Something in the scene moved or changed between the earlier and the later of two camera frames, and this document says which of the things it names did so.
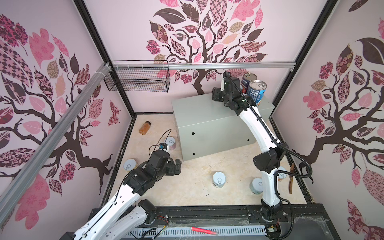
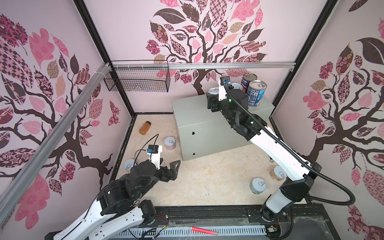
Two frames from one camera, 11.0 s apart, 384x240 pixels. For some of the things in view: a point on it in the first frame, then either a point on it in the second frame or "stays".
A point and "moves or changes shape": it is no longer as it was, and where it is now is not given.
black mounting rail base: x=309 y=221 stays
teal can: x=256 y=186 stays
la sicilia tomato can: x=246 y=78 stays
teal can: x=219 y=179 moves or changes shape
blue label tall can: x=256 y=89 stays
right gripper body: x=219 y=97 to x=216 y=107
